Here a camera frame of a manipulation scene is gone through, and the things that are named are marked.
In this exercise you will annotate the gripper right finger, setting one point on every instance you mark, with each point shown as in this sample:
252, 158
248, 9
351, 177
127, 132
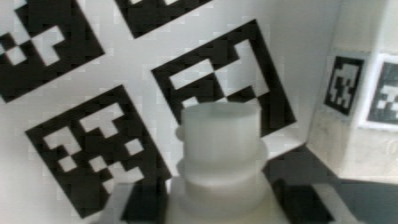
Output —
312, 204

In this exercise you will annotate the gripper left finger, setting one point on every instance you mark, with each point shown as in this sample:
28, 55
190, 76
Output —
138, 204

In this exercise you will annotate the white leg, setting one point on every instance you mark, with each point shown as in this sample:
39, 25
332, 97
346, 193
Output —
355, 128
222, 193

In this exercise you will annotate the white fiducial marker sheet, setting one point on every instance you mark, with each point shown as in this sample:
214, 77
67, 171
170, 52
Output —
110, 63

